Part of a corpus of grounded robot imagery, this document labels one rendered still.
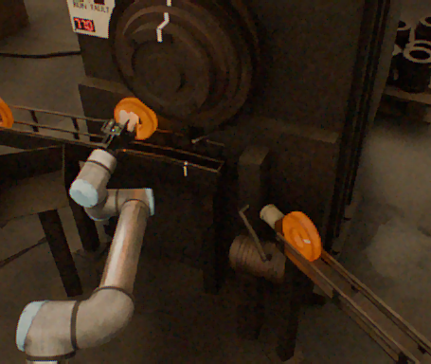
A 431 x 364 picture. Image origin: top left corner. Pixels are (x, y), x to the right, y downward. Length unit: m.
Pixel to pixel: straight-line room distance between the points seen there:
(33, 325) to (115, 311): 0.19
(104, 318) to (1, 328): 1.17
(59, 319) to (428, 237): 1.87
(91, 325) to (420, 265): 1.66
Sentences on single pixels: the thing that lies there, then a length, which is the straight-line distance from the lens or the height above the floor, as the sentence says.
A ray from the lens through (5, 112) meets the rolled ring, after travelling 2.31.
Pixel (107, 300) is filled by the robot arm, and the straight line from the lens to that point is 1.34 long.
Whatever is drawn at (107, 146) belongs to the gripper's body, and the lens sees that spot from 1.74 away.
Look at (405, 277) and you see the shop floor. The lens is 2.53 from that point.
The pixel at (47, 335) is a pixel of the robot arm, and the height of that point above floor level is 0.83.
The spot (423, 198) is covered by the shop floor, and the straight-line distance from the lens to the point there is 2.90.
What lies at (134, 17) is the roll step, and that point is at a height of 1.25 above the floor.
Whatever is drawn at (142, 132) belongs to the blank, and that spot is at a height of 0.79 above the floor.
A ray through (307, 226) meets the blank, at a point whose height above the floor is 0.78.
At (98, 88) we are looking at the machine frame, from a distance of 2.00.
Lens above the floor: 1.92
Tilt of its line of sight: 43 degrees down
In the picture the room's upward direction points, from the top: 2 degrees counter-clockwise
